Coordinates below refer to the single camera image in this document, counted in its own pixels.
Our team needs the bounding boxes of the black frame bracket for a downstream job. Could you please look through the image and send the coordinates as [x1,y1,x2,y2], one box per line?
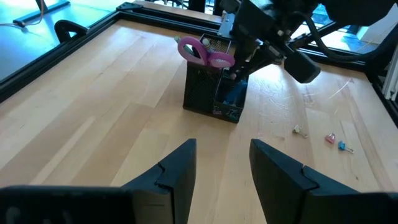
[53,19,90,44]

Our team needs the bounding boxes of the blue binder clip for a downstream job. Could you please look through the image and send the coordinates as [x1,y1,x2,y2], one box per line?
[338,140,355,154]

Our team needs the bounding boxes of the black mesh desk organizer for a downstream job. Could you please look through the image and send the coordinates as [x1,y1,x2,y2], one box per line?
[182,32,249,124]

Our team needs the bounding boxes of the black floor stand base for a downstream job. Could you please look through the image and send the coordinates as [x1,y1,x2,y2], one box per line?
[12,0,72,28]

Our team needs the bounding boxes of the black aluminium table frame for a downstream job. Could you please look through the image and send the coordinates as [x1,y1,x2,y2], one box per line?
[0,1,398,125]

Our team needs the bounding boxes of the pink handled scissors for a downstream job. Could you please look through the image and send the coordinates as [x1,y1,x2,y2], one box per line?
[177,35,236,69]

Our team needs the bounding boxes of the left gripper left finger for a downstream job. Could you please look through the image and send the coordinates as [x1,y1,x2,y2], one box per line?
[121,138,197,224]

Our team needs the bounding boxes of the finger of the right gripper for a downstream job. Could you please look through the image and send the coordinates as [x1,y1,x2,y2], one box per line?
[233,36,261,76]
[244,49,283,76]

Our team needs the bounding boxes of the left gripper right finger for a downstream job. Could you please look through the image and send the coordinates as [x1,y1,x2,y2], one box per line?
[249,138,360,224]

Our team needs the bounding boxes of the silver aluminium extrusion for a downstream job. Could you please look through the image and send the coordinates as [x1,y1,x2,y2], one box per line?
[381,46,398,102]

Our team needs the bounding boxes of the black right camera cable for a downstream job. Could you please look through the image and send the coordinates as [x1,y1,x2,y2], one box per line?
[295,11,398,63]

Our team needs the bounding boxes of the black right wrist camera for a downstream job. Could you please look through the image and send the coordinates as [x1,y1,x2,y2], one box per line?
[283,50,322,85]

